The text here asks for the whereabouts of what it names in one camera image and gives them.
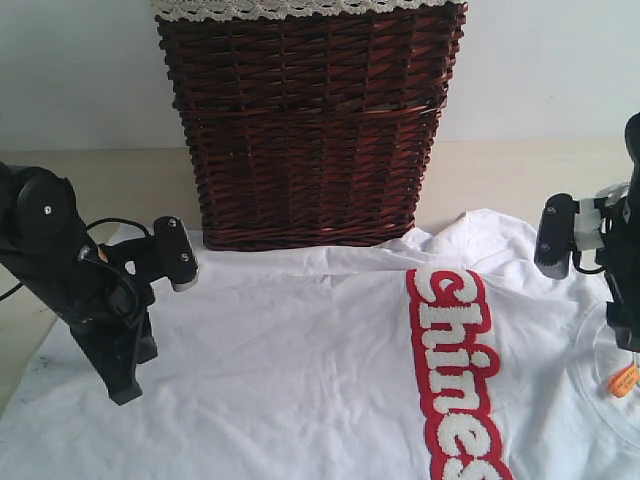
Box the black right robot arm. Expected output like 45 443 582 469
599 114 639 353

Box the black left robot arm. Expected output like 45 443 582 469
1 165 157 406

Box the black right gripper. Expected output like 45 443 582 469
596 197 639 350

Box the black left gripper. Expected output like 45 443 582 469
19 239 158 406

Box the brown wicker basket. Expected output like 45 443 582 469
157 1 467 251

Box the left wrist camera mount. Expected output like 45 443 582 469
103 216 199 292

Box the white t-shirt with red lettering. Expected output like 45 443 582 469
1 210 639 479

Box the orange garment tag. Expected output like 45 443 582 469
608 364 639 398

